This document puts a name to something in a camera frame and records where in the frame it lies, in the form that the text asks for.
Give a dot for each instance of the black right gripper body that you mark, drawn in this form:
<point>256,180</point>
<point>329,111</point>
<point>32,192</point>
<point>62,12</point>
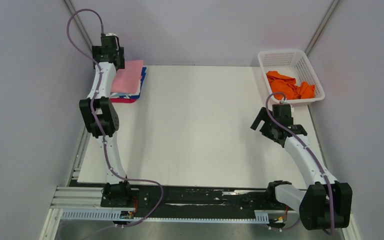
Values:
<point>267,130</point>

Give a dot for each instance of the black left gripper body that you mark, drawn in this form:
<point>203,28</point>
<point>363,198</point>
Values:
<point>119,53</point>

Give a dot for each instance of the pink t-shirt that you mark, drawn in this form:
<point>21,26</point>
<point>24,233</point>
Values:
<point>127,80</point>

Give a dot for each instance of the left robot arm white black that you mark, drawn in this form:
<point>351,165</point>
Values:
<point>102,121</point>

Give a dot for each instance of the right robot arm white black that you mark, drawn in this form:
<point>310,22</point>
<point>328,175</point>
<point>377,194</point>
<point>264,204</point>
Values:
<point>326,203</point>

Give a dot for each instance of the orange crumpled t-shirt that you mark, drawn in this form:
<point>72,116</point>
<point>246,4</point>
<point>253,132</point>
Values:
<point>289,87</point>

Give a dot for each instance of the white plastic basket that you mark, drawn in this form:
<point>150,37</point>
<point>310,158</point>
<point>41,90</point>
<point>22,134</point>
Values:
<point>293,63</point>

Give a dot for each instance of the white blue beige folded shirt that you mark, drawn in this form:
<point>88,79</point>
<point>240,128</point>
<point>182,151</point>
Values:
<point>116,95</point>

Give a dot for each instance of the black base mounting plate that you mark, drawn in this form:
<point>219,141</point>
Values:
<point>184,203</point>

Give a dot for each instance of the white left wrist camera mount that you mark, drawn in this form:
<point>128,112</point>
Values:
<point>110,35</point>

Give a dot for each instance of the metal corner rail left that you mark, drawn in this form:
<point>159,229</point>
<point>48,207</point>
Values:
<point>76,22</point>

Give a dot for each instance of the metal corner rail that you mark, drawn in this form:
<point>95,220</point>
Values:
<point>334,4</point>
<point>76,22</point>

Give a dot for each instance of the metal corner rail right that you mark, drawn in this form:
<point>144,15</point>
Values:
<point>334,4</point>

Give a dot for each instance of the aluminium frame rail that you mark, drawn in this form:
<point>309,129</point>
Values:
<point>79,198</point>

